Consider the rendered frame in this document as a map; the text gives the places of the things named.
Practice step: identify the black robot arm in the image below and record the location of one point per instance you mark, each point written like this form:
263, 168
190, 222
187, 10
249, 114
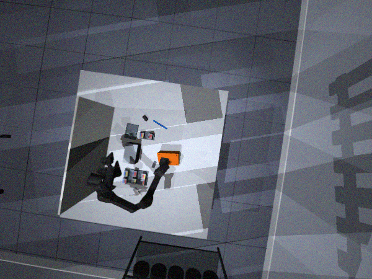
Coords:
106, 194

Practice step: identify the grey flat panel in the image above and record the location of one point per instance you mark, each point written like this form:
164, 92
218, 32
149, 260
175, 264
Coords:
89, 142

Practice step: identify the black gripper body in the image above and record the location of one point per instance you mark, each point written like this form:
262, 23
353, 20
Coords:
111, 171

